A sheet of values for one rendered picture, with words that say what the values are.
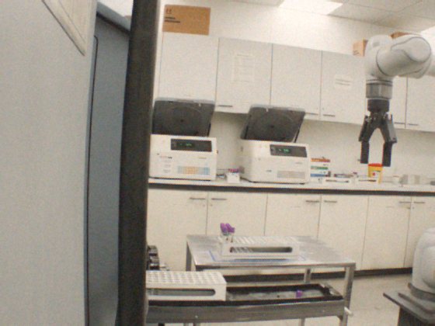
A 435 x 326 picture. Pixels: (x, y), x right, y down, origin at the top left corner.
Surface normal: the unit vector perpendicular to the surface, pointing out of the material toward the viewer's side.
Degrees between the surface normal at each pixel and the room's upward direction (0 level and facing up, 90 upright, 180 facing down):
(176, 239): 90
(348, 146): 90
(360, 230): 90
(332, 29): 90
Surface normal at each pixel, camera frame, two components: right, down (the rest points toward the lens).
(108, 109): 0.18, 0.06
